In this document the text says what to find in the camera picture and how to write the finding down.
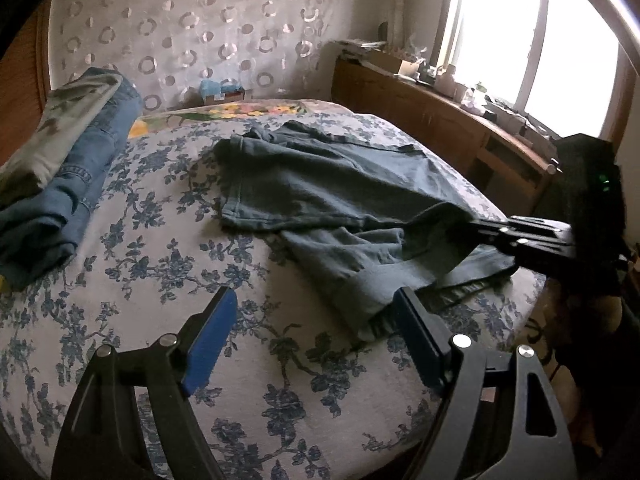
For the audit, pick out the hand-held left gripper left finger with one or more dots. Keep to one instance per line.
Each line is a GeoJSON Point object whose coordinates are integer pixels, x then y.
{"type": "Point", "coordinates": [211, 339]}

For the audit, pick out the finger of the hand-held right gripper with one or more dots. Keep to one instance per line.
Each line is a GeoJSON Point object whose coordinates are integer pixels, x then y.
{"type": "Point", "coordinates": [535, 224]}
{"type": "Point", "coordinates": [542, 255]}

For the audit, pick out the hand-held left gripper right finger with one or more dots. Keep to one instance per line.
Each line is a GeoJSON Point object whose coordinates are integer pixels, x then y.
{"type": "Point", "coordinates": [416, 340]}

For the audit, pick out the grey-green pants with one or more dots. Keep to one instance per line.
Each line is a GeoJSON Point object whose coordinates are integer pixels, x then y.
{"type": "Point", "coordinates": [325, 185]}

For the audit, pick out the blue floral blanket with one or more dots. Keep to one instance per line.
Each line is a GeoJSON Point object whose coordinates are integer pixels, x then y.
{"type": "Point", "coordinates": [175, 260]}

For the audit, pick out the white plastic bottle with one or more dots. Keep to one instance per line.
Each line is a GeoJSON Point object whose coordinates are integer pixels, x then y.
{"type": "Point", "coordinates": [474, 97]}

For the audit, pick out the wooden cabinet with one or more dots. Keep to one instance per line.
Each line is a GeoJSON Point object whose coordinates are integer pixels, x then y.
{"type": "Point", "coordinates": [430, 115]}

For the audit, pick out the folded blue jeans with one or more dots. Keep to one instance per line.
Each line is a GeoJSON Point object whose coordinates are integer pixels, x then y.
{"type": "Point", "coordinates": [85, 175]}

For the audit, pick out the cardboard box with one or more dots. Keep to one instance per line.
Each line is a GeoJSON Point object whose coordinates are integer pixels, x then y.
{"type": "Point", "coordinates": [395, 64]}

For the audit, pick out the yellow floral bed sheet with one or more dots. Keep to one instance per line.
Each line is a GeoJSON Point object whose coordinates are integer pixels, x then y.
{"type": "Point", "coordinates": [240, 109]}

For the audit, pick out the small box with blue cloth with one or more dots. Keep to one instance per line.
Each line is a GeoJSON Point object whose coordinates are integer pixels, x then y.
{"type": "Point", "coordinates": [222, 91]}

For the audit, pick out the folded pale green cloth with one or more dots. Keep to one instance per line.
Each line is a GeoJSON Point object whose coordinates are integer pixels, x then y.
{"type": "Point", "coordinates": [55, 125]}

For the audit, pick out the wooden wardrobe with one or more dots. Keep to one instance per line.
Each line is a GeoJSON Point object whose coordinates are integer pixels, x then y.
{"type": "Point", "coordinates": [25, 100]}

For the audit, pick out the circle patterned curtain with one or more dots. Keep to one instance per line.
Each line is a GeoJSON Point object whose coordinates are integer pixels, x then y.
{"type": "Point", "coordinates": [200, 20]}

